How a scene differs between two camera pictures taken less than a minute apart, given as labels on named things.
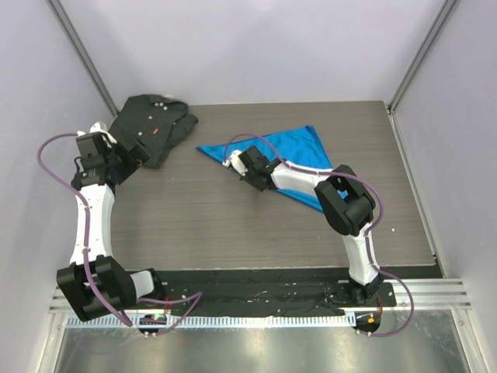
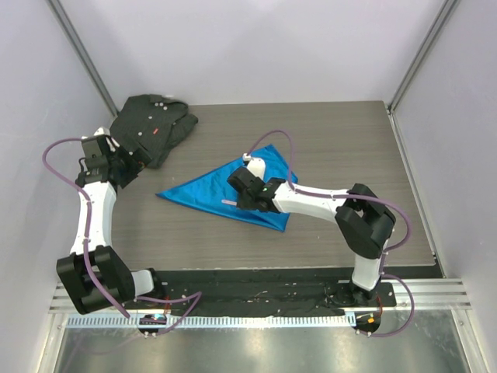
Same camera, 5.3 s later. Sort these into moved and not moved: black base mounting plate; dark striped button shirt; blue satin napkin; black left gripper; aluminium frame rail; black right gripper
Moved: black right gripper; blue satin napkin
Not moved: black base mounting plate; black left gripper; dark striped button shirt; aluminium frame rail
